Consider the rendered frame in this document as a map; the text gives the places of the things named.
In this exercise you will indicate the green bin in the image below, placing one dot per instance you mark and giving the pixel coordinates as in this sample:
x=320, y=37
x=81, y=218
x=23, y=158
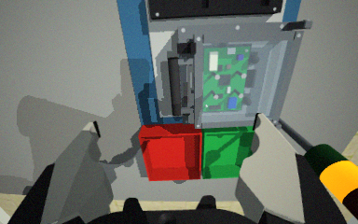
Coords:
x=225, y=150

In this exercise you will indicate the red bin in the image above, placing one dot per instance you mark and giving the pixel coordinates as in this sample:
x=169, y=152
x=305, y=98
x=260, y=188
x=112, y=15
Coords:
x=172, y=153

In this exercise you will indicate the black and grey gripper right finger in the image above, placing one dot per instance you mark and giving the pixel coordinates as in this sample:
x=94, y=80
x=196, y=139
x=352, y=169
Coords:
x=276, y=185

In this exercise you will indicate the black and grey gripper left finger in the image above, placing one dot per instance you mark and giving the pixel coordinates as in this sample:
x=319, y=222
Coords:
x=72, y=190

